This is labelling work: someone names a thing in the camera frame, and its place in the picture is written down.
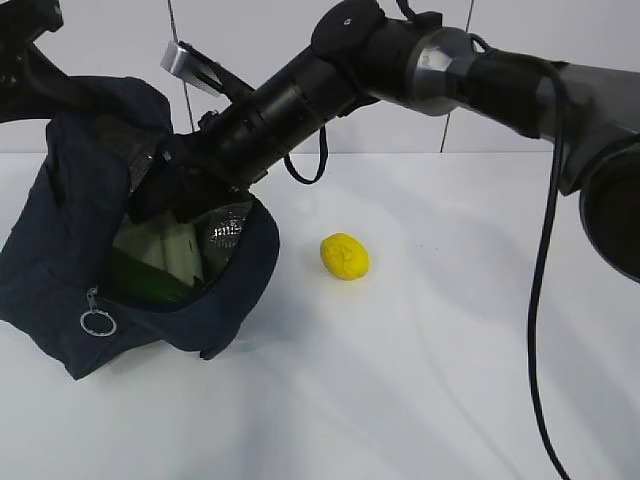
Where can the navy blue lunch bag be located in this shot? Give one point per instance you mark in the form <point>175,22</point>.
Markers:
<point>84,301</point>

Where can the green cucumber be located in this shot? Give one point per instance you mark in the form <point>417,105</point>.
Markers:
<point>131,279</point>

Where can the yellow lemon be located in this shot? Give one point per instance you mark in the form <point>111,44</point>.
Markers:
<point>344,257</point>

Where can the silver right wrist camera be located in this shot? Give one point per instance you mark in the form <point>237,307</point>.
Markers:
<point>184,62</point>

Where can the green lidded food container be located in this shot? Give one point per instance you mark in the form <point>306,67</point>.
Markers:
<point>165,244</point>

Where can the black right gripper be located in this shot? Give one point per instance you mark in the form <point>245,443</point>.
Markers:
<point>240,147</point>

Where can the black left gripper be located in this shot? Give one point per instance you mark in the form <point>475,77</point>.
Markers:
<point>32,87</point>

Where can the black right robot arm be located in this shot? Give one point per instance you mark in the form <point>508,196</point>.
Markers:
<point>356,57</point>

